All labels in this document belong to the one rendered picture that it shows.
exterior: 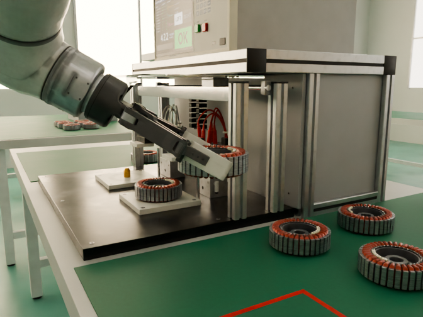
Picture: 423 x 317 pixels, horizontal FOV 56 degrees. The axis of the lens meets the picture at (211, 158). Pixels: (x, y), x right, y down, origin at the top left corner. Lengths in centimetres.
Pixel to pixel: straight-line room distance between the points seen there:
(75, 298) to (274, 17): 71
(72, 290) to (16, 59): 33
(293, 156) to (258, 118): 16
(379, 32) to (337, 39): 754
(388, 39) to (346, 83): 753
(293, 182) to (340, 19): 44
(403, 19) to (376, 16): 59
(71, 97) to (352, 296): 48
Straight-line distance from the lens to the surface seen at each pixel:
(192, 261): 70
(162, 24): 123
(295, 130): 90
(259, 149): 101
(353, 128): 101
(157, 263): 70
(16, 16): 52
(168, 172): 120
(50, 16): 52
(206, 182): 99
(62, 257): 76
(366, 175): 108
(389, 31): 851
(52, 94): 59
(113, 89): 59
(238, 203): 83
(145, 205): 90
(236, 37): 90
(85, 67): 59
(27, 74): 59
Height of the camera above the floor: 105
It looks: 10 degrees down
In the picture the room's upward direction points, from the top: straight up
